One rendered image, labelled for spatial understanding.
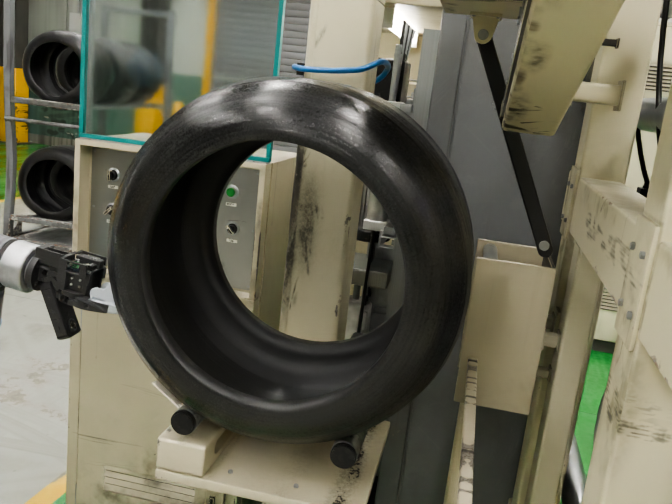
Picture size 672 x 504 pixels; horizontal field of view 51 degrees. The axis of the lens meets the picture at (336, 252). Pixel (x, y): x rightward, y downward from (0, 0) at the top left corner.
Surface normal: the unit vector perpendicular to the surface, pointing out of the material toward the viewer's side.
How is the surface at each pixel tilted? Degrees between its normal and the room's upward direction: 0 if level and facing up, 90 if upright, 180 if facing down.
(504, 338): 90
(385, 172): 82
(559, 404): 90
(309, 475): 0
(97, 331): 90
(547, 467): 90
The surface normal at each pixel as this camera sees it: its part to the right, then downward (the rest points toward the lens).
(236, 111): -0.23, 0.02
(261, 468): 0.11, -0.97
